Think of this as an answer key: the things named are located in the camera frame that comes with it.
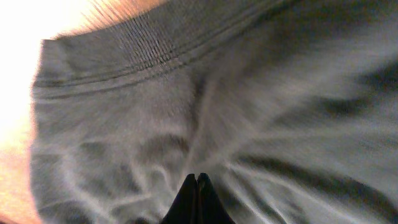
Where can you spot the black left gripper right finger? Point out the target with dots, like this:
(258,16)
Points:
(210,209)

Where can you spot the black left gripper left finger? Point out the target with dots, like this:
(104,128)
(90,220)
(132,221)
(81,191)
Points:
(184,207)

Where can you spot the dark green t-shirt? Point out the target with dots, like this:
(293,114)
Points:
(290,107)

